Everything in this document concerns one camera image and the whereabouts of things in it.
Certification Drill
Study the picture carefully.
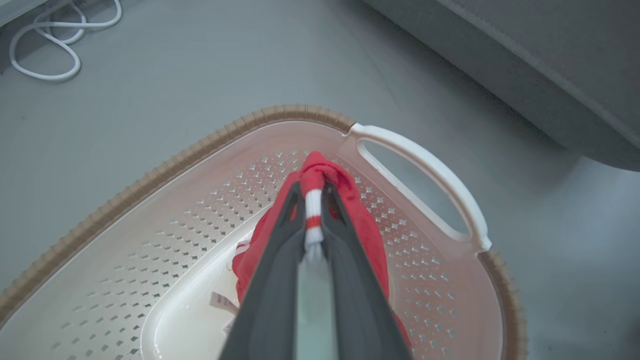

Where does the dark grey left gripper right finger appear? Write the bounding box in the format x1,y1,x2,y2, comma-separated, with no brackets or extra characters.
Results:
319,181,414,360

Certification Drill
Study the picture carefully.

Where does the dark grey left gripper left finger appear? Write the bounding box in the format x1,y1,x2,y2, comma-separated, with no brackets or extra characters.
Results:
219,181,308,360

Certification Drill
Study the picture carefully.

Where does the red white garment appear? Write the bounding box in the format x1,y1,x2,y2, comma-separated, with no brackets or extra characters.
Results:
231,150,414,351

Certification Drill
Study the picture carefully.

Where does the grey fabric sofa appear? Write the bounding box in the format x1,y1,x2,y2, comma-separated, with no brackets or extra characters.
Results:
362,0,640,173

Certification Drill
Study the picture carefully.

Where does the beige plastic laundry basket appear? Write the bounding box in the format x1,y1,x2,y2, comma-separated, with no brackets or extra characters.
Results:
0,103,529,360

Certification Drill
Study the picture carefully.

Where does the looped white cable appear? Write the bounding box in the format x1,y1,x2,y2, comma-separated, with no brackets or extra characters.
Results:
8,0,124,83

